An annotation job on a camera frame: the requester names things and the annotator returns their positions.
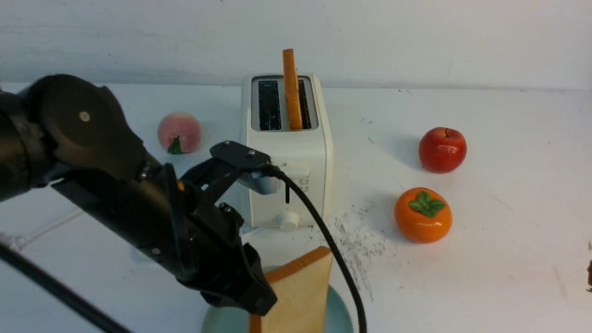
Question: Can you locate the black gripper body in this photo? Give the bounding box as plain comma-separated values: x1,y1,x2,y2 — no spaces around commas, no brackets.
180,176,253,306

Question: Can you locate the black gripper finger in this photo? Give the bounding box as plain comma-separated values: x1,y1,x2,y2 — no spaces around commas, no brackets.
209,244,278,316

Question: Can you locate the toast slice with brown crust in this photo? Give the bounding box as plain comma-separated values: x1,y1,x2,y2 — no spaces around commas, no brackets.
249,246,333,333

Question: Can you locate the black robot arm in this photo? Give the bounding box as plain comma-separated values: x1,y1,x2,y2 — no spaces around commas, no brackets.
1,74,277,316

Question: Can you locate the white toaster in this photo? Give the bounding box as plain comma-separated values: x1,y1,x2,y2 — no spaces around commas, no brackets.
239,74,334,232

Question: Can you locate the pale green plate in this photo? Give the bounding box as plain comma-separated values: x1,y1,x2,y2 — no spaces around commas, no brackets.
200,263,358,333

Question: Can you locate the pink peach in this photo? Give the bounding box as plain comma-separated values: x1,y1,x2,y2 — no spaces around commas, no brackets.
157,112,202,154

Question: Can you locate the orange persimmon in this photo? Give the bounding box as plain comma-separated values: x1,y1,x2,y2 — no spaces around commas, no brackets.
394,187,453,244

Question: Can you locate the red apple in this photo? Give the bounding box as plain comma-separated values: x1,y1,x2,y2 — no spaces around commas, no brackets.
418,127,468,173

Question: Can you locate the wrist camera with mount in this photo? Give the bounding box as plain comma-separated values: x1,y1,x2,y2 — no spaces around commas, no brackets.
180,141,280,203

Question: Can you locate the black camera cable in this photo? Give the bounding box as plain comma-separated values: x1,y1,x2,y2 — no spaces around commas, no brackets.
266,166,368,333

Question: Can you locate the white power cable with plug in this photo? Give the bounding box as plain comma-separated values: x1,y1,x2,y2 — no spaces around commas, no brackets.
0,203,88,253

